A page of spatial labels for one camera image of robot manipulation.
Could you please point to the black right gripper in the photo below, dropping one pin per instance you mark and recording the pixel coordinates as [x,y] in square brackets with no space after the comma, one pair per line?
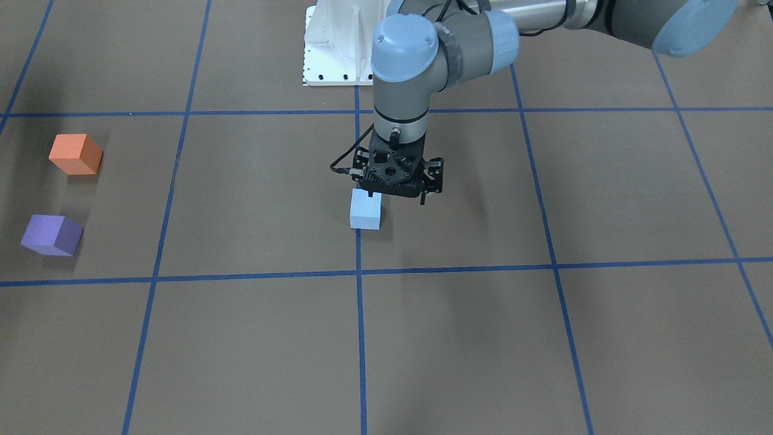
[435,170]

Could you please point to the light blue foam block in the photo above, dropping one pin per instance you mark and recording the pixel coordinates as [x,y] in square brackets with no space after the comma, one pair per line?
[365,212]

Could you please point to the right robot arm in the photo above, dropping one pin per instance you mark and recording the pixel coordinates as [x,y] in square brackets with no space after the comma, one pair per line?
[425,47]

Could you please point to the orange foam block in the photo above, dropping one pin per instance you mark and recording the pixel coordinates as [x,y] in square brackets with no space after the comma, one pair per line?
[76,154]

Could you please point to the purple foam block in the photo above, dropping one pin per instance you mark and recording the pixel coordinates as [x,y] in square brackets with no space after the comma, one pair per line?
[52,235]

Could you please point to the white pedestal base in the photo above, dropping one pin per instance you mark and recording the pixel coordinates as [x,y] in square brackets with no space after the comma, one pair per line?
[337,42]

